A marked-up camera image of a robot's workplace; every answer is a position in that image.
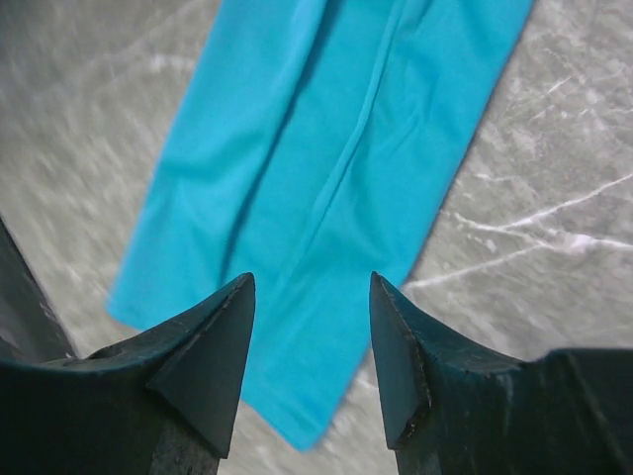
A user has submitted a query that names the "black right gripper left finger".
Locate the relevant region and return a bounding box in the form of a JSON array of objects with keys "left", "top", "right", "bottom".
[{"left": 1, "top": 273, "right": 255, "bottom": 474}]

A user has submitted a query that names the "teal t shirt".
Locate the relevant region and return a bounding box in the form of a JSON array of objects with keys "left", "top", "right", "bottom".
[{"left": 108, "top": 1, "right": 532, "bottom": 450}]

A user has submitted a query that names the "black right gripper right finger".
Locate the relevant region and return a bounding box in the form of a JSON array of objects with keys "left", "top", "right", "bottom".
[{"left": 370, "top": 274, "right": 632, "bottom": 474}]

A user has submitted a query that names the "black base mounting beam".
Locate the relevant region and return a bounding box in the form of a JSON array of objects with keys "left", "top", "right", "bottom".
[{"left": 0, "top": 226, "right": 76, "bottom": 364}]

